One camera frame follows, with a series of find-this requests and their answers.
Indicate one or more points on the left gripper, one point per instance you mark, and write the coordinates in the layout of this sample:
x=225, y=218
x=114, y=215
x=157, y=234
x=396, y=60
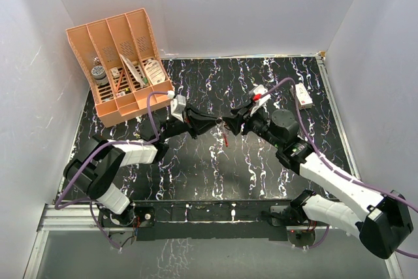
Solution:
x=198, y=123

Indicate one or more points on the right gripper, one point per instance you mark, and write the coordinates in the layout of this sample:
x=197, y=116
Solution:
x=235, y=122

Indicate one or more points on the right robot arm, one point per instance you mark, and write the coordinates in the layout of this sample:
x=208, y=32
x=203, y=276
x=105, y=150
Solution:
x=381, y=222

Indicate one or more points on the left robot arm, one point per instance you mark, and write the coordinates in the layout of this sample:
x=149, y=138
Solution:
x=94, y=167

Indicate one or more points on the white blister pack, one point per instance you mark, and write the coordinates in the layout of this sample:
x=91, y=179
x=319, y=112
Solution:
x=154, y=71

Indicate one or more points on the small white cardboard box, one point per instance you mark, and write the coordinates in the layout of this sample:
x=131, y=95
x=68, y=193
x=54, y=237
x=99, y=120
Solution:
x=304, y=101

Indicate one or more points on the white paper packet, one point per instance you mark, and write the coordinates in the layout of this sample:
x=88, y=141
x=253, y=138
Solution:
x=133, y=70

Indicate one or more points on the orange pencil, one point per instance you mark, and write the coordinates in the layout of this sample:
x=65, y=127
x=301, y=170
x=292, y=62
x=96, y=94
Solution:
x=122, y=74

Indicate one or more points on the small white card box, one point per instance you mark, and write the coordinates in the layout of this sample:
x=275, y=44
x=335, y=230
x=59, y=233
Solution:
x=115, y=72

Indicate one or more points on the orange plastic desk organizer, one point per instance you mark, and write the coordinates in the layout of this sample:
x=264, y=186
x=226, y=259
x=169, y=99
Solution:
x=101, y=43

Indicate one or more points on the round grey tin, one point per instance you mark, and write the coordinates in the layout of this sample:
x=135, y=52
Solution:
x=99, y=75

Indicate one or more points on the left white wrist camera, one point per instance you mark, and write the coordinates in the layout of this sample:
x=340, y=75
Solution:
x=177, y=107

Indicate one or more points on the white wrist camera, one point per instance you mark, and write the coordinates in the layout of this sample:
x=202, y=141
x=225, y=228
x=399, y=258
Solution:
x=259, y=96
x=177, y=107

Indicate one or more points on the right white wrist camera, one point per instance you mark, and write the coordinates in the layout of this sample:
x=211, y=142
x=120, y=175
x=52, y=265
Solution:
x=259, y=96

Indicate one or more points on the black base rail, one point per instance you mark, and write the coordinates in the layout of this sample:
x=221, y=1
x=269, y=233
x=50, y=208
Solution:
x=224, y=219

